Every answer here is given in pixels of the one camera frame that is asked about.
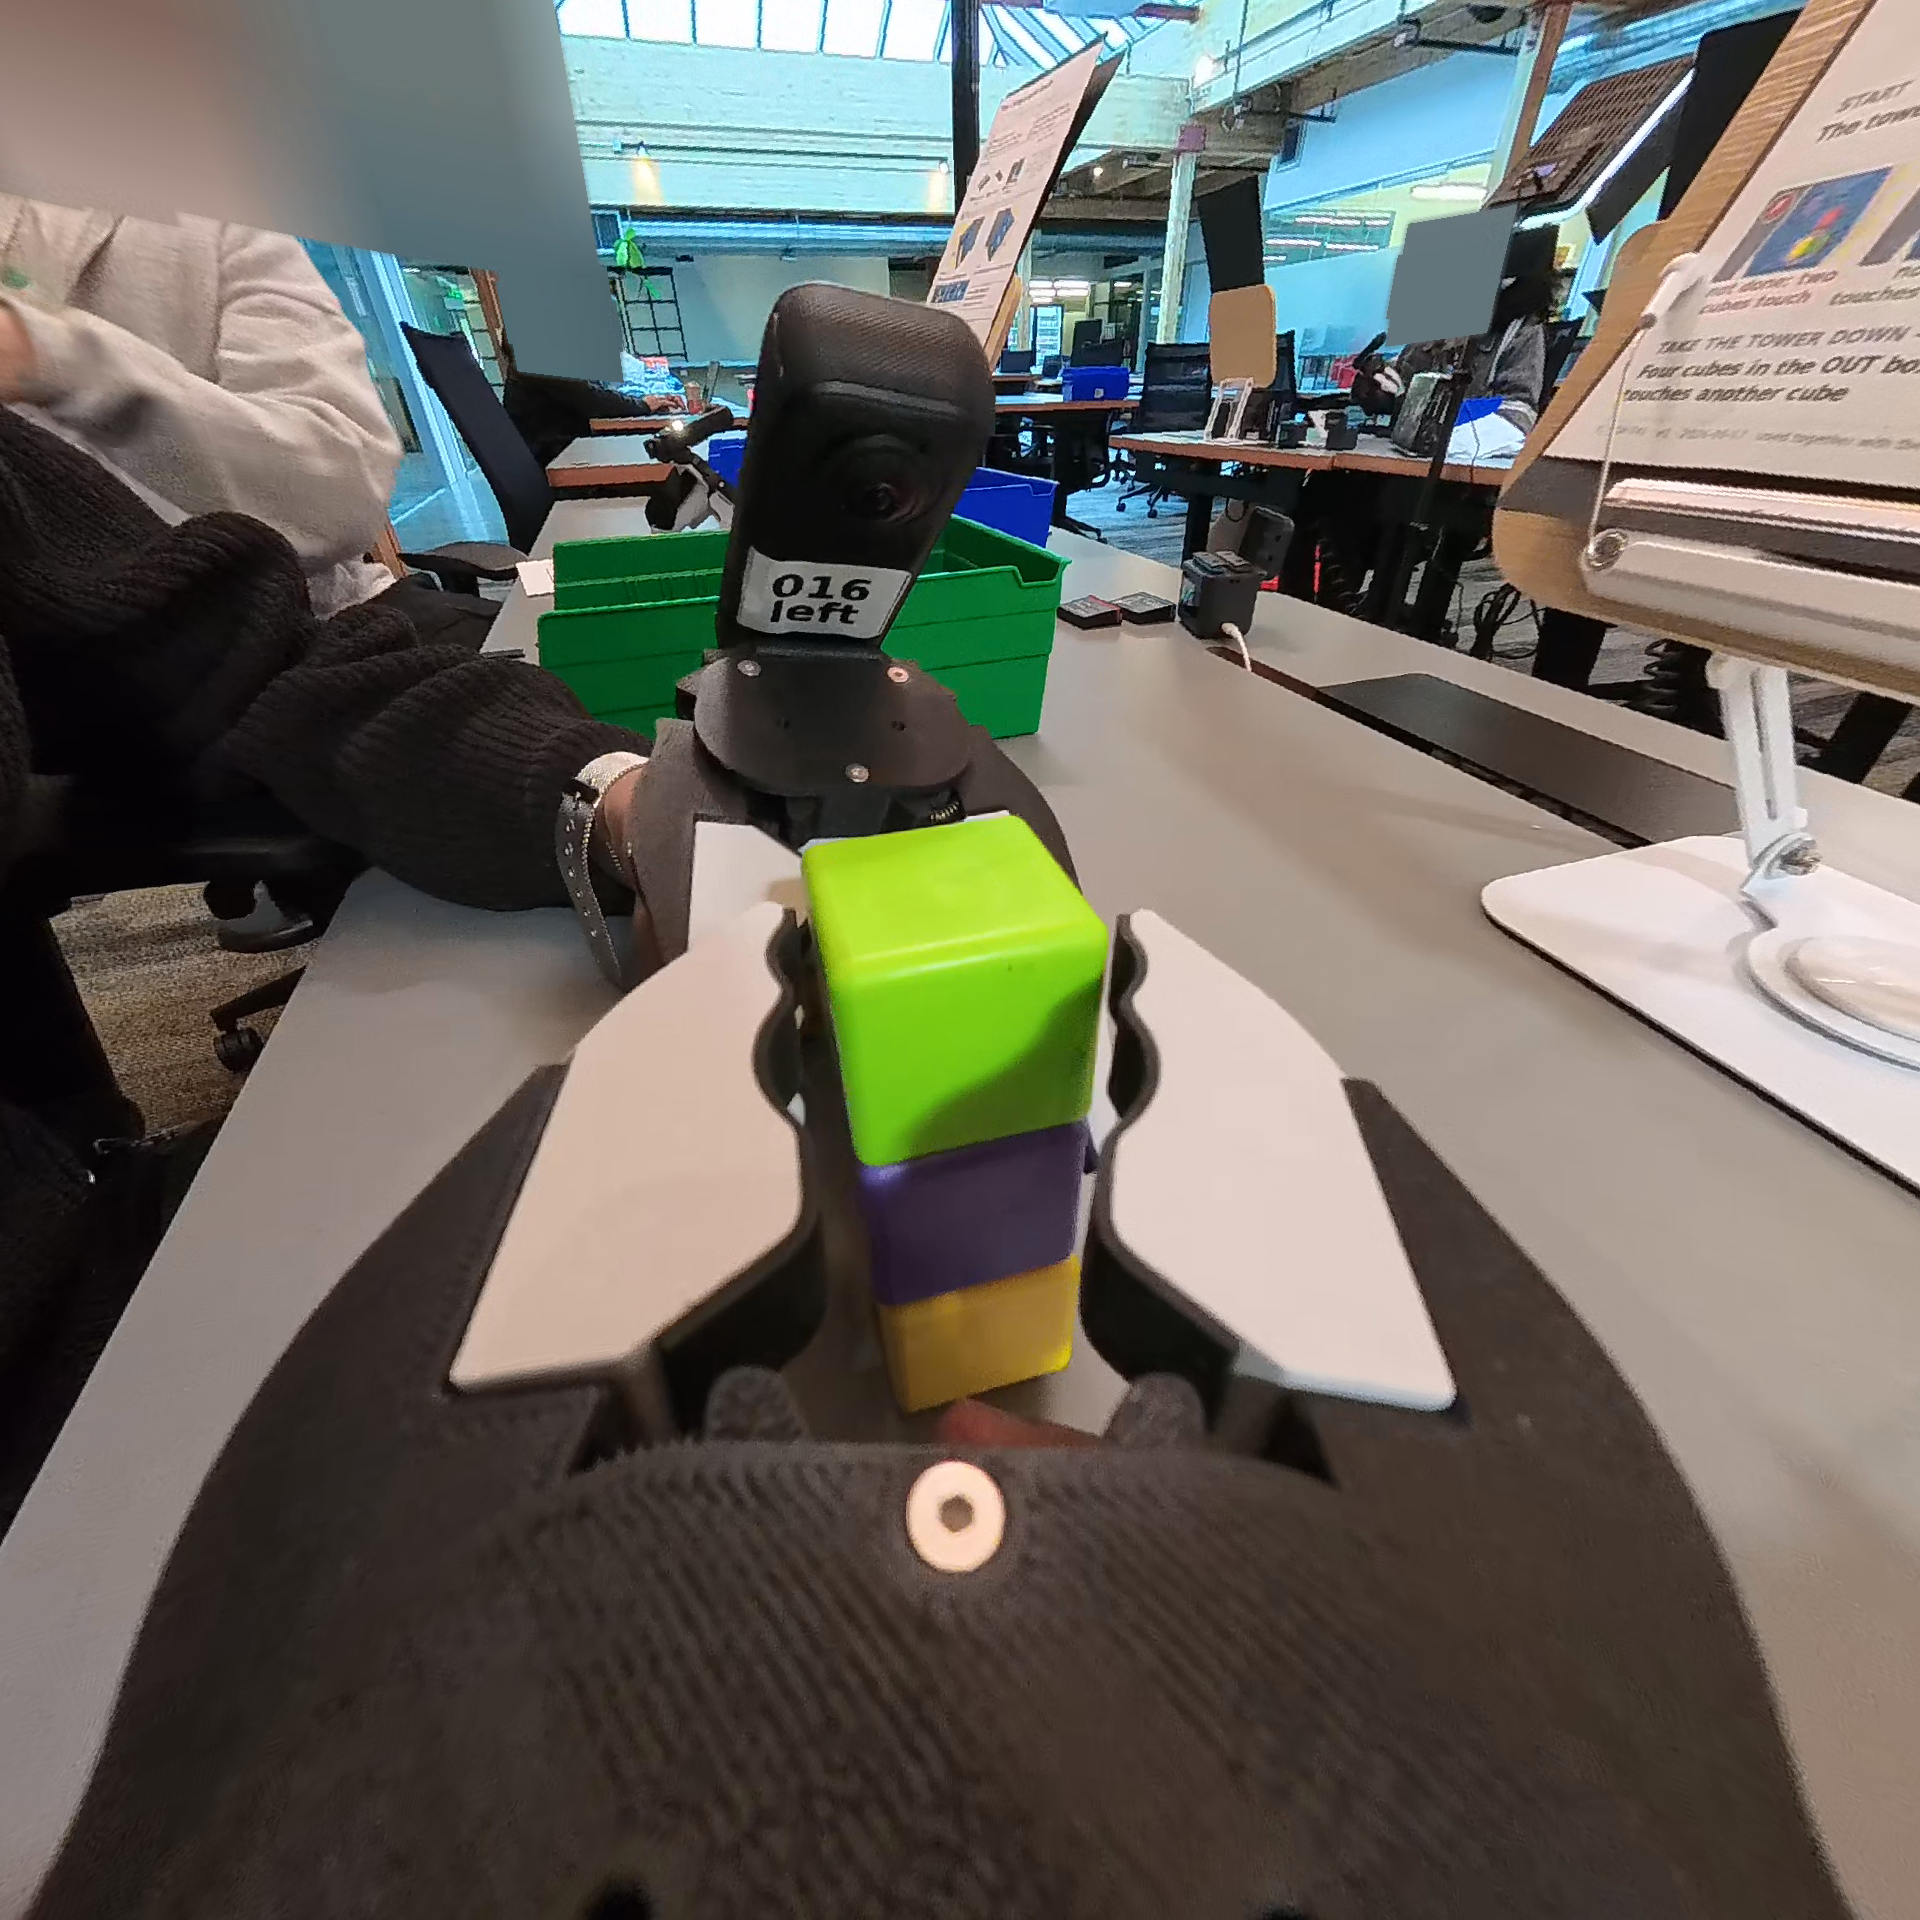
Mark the person's left hand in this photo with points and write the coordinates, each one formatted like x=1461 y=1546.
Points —
x=618 y=840

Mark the document stand with white base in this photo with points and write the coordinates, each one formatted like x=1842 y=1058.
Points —
x=1651 y=930
x=1243 y=330
x=1021 y=180

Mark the person's dark clothed body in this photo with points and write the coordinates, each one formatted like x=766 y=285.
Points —
x=61 y=1274

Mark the printed instruction sheet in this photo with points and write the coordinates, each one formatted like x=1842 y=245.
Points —
x=1770 y=300

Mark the black office chair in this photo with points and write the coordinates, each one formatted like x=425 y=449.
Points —
x=254 y=884
x=480 y=434

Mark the blue storage bin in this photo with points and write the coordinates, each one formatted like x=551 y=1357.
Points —
x=1004 y=511

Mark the idle hand-held gripper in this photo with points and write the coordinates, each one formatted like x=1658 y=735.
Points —
x=683 y=481

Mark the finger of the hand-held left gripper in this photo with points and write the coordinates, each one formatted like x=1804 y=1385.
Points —
x=961 y=822
x=734 y=878

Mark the person's left forearm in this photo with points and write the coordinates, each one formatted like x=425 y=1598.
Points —
x=375 y=751

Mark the wooden top office table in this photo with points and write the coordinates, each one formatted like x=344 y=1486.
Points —
x=1291 y=451

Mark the yellow cube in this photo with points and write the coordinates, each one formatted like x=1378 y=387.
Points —
x=982 y=1335

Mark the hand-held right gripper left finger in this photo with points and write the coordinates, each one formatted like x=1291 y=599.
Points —
x=631 y=1200

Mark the green plastic bin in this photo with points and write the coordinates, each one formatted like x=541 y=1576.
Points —
x=631 y=630

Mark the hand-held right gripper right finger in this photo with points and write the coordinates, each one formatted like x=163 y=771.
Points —
x=1274 y=1214

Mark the small black box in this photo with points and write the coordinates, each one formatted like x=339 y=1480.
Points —
x=1089 y=611

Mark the lime green cube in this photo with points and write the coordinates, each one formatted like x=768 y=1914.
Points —
x=961 y=974

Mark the small black block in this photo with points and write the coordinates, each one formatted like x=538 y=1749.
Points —
x=1148 y=609

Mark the black charger box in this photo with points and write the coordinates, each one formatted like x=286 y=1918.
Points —
x=1215 y=593

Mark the purple cube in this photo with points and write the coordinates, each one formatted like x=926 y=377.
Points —
x=975 y=1214

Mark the black desk mat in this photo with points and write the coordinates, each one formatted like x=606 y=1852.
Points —
x=1530 y=751

